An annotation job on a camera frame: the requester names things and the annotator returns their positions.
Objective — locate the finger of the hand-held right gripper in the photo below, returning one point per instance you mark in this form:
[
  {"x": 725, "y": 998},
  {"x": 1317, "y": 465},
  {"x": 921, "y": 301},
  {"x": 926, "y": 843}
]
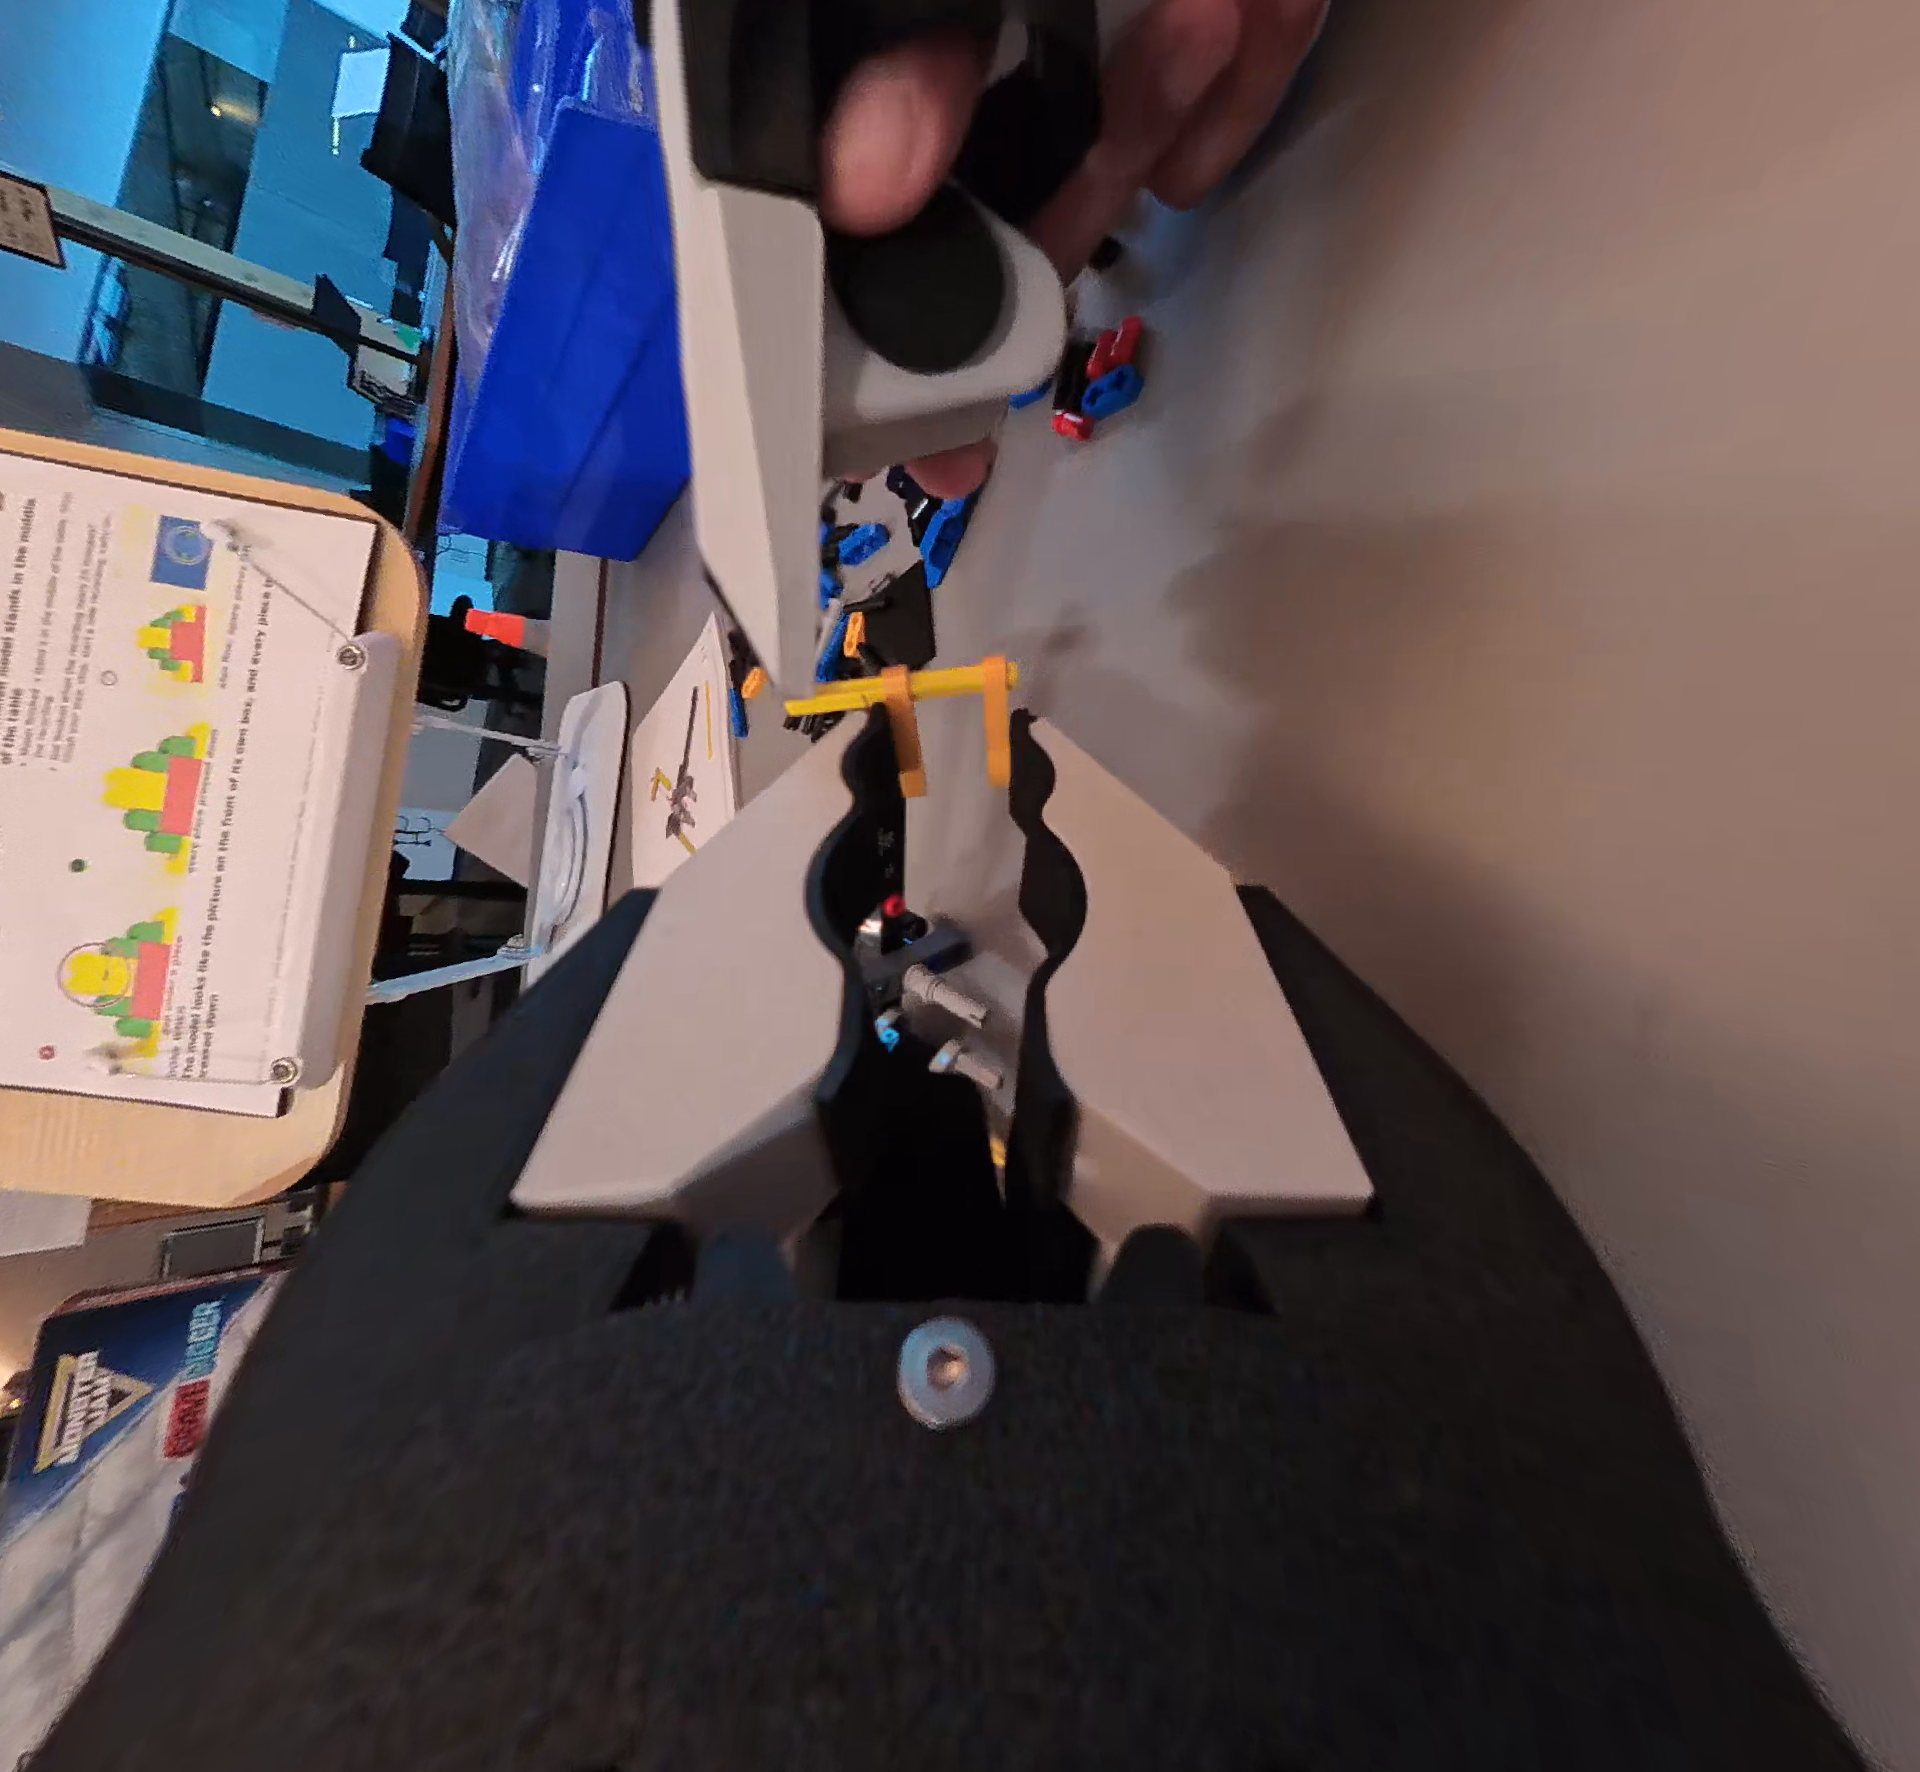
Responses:
[{"x": 744, "y": 424}]

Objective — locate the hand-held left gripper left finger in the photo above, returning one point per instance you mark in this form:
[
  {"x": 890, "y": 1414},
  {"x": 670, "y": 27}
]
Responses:
[{"x": 690, "y": 1052}]

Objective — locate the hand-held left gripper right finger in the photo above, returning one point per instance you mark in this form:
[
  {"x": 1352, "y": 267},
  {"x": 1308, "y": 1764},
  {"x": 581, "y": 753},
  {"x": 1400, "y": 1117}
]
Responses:
[{"x": 1187, "y": 1052}]

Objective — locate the black lego beam subassembly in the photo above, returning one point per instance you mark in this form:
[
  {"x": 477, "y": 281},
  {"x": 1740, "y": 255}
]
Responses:
[{"x": 916, "y": 951}]

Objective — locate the lego instruction booklet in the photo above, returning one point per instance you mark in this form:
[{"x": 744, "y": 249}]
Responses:
[{"x": 682, "y": 753}]

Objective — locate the yellow lego axle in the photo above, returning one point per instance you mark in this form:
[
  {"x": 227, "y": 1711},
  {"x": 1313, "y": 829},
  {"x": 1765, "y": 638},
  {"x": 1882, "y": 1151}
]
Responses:
[{"x": 945, "y": 681}]

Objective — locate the orange lego liftarm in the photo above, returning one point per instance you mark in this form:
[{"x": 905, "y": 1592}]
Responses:
[
  {"x": 905, "y": 753},
  {"x": 996, "y": 737}
]

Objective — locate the pile of small lego pins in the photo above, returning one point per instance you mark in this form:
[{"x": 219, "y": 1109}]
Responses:
[{"x": 1108, "y": 385}]

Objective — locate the lego set box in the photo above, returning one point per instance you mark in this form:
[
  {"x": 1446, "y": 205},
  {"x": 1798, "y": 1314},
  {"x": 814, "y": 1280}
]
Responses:
[{"x": 104, "y": 1383}]

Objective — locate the person's right hand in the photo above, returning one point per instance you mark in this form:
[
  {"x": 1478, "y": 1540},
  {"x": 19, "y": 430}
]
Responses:
[{"x": 1215, "y": 49}]

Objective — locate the blue plastic bin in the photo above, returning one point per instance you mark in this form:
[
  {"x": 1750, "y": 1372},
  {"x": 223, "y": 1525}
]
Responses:
[{"x": 584, "y": 454}]

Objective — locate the white sign stand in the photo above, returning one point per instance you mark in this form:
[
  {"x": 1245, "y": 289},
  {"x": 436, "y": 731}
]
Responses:
[{"x": 589, "y": 812}]

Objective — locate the clear plastic bag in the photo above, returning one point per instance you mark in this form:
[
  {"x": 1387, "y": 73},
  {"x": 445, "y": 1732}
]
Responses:
[{"x": 503, "y": 153}]

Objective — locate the orange plastic object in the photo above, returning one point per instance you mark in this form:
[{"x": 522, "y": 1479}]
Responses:
[{"x": 496, "y": 623}]

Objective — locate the wooden sign board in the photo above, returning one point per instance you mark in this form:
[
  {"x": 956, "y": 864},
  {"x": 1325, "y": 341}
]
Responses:
[{"x": 383, "y": 599}]

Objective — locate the printed instruction sheet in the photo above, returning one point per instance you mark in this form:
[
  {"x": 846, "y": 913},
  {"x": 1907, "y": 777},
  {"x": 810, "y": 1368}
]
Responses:
[{"x": 256, "y": 784}]

